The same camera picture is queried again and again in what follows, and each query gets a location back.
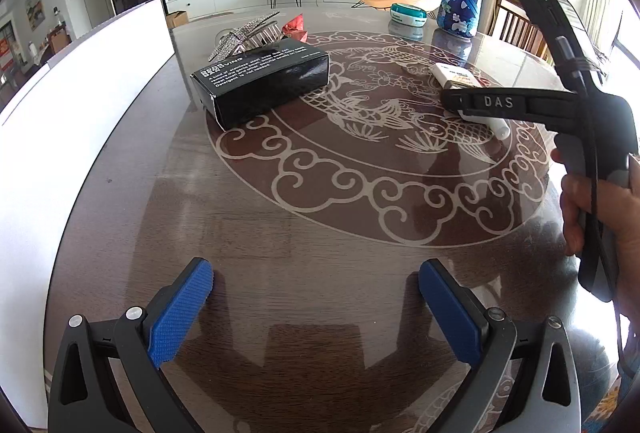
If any white tube and box bundle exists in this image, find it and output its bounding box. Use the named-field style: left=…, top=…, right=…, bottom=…
left=428, top=62, right=511, bottom=141

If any rhinestone bow hair clip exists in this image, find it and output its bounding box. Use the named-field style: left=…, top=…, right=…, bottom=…
left=207, top=10, right=283, bottom=62

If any person's right hand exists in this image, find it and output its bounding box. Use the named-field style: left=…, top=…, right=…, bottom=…
left=560, top=154, right=640, bottom=332

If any wooden dining chair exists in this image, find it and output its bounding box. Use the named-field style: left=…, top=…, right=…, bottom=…
left=488, top=0, right=553, bottom=64

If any teal white round container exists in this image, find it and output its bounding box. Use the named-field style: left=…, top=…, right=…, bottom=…
left=390, top=3, right=428, bottom=28

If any red satin pouch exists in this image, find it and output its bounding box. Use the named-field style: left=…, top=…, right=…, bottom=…
left=281, top=14, right=308, bottom=43

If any black text-printed box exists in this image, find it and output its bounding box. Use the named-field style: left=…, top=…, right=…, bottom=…
left=191, top=38, right=330, bottom=130

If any brown cardboard box on floor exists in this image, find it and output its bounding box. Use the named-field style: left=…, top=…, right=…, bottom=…
left=166, top=10, right=189, bottom=30

